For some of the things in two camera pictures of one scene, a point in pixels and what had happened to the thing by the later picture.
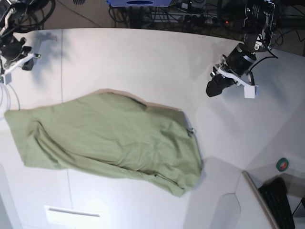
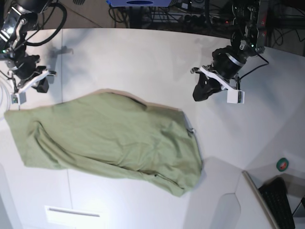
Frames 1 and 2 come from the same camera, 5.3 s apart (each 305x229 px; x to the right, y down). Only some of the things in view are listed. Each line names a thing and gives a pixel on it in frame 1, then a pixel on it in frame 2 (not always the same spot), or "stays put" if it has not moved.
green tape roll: [282, 164] stays put
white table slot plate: [62, 217] stays put
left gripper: [13, 51] → [27, 69]
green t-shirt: [108, 131] stays put
